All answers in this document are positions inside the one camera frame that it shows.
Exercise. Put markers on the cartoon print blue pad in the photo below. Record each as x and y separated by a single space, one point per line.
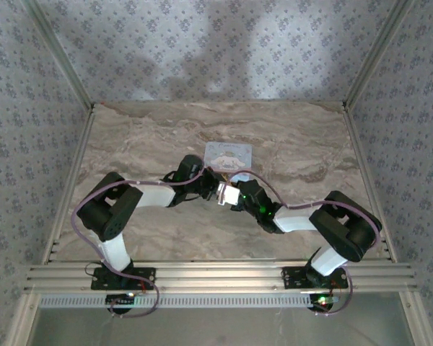
231 155

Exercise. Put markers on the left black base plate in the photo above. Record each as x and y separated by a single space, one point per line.
144 275

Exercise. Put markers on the aluminium table side rail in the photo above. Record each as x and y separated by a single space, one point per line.
361 158
72 180

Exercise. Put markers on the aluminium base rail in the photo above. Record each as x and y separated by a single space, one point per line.
216 275

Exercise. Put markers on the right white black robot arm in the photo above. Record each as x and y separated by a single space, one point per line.
296 220

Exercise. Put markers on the left control board green light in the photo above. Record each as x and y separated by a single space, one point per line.
121 299

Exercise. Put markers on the right control board green light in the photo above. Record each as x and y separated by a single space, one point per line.
321 301

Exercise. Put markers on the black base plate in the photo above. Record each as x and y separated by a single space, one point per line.
144 275
292 277

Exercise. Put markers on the aluminium frame post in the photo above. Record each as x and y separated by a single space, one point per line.
379 54
57 54

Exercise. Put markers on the control board green light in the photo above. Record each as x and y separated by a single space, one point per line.
121 299
321 301

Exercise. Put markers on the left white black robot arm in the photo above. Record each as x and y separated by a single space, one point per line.
115 248

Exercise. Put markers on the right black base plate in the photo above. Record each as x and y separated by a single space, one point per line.
292 277

